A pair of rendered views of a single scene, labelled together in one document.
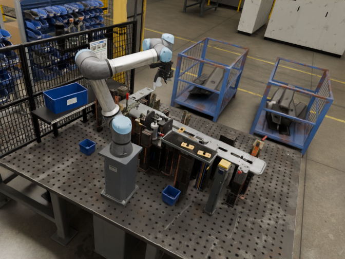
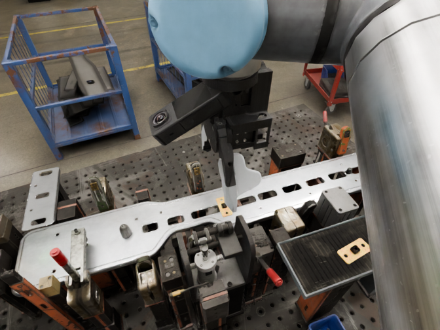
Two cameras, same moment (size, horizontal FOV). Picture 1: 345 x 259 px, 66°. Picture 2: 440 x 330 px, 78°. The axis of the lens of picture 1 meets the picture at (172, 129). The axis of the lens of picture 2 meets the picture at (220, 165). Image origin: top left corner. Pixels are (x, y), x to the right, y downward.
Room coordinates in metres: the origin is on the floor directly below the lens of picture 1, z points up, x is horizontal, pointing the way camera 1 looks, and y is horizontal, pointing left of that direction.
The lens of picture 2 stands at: (1.42, 0.36, 1.79)
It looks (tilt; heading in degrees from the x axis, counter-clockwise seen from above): 45 degrees down; 314
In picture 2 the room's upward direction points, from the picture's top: straight up
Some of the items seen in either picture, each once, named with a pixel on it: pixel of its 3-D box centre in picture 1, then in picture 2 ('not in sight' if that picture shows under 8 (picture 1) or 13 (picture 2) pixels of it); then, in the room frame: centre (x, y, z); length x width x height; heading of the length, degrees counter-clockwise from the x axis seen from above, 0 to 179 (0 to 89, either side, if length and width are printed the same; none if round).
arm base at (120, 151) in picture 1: (121, 144); not in sight; (1.34, 0.31, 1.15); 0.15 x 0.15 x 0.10
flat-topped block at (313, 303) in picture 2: (184, 171); (328, 284); (1.42, -0.13, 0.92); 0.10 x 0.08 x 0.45; 63
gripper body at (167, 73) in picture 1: (165, 69); (234, 108); (1.64, 0.11, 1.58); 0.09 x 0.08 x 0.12; 62
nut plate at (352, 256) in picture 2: (187, 145); (355, 249); (1.42, -0.12, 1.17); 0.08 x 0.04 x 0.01; 72
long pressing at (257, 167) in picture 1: (184, 131); (228, 204); (1.82, -0.10, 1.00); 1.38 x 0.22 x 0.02; 63
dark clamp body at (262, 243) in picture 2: (170, 153); (251, 268); (1.63, -0.01, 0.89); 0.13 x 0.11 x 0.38; 153
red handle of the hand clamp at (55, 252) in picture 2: (127, 102); (67, 266); (1.91, 0.40, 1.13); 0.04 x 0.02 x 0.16; 63
